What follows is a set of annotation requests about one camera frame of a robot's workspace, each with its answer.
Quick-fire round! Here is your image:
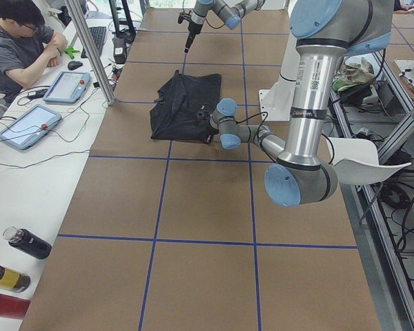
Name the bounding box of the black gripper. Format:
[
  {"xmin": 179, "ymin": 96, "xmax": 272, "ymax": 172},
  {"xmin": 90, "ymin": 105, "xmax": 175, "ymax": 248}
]
[
  {"xmin": 184, "ymin": 21, "xmax": 203, "ymax": 53},
  {"xmin": 196, "ymin": 110, "xmax": 218, "ymax": 143}
]

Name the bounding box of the black graphic t-shirt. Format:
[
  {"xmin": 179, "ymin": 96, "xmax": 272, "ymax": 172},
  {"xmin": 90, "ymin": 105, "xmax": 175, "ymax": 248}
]
[{"xmin": 150, "ymin": 70, "xmax": 222, "ymax": 143}]

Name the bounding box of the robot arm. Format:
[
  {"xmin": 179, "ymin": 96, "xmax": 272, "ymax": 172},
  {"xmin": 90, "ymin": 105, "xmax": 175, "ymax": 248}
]
[
  {"xmin": 178, "ymin": 0, "xmax": 265, "ymax": 53},
  {"xmin": 209, "ymin": 1, "xmax": 394, "ymax": 207}
]

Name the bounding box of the black keyboard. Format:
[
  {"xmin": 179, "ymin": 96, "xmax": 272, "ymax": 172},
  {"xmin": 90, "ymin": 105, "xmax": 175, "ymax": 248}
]
[{"xmin": 88, "ymin": 26, "xmax": 107, "ymax": 56}]

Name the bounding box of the green plastic toy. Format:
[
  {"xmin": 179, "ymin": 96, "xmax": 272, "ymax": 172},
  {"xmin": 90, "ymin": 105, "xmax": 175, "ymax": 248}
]
[{"xmin": 64, "ymin": 45, "xmax": 81, "ymax": 60}]

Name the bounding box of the black computer mouse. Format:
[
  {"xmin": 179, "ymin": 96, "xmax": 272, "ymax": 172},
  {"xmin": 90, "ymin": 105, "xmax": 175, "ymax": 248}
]
[{"xmin": 67, "ymin": 61, "xmax": 83, "ymax": 71}]

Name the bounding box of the upper blue teach pendant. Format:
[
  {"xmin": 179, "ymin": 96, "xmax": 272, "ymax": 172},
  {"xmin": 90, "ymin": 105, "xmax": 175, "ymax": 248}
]
[{"xmin": 43, "ymin": 71, "xmax": 91, "ymax": 104}]

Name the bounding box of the blue teach pendant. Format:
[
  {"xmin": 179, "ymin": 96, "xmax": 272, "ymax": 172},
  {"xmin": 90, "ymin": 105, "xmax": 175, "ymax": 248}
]
[
  {"xmin": 43, "ymin": 71, "xmax": 91, "ymax": 104},
  {"xmin": 0, "ymin": 105, "xmax": 63, "ymax": 150}
]

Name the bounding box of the white curved plastic shield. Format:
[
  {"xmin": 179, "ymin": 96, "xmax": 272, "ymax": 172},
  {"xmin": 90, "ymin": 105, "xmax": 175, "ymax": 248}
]
[{"xmin": 327, "ymin": 137, "xmax": 411, "ymax": 185}]

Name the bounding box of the seated man grey hoodie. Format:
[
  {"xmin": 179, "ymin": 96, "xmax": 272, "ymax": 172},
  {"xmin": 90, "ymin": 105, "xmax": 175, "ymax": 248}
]
[{"xmin": 0, "ymin": 1, "xmax": 67, "ymax": 104}]

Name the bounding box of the lower blue teach pendant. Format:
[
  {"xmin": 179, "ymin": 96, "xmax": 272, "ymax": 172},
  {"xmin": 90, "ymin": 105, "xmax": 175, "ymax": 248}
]
[{"xmin": 0, "ymin": 105, "xmax": 63, "ymax": 150}]

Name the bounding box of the black water bottle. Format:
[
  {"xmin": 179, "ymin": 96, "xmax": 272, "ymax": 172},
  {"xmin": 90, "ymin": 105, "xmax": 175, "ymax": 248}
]
[{"xmin": 3, "ymin": 226, "xmax": 52, "ymax": 259}]

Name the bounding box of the yellow green spray can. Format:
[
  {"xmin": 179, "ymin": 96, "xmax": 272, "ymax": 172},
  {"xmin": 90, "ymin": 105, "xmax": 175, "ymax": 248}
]
[{"xmin": 0, "ymin": 265, "xmax": 31, "ymax": 293}]

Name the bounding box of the red bottle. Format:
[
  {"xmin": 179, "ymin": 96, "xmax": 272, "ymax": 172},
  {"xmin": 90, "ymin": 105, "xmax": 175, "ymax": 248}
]
[{"xmin": 0, "ymin": 293, "xmax": 30, "ymax": 319}]

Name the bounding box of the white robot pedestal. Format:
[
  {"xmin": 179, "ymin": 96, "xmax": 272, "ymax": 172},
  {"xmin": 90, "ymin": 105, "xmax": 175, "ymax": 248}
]
[{"xmin": 259, "ymin": 34, "xmax": 300, "ymax": 121}]

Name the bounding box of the aluminium frame post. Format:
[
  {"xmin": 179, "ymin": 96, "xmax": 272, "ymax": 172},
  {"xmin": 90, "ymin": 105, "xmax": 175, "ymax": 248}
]
[{"xmin": 65, "ymin": 0, "xmax": 115, "ymax": 106}]

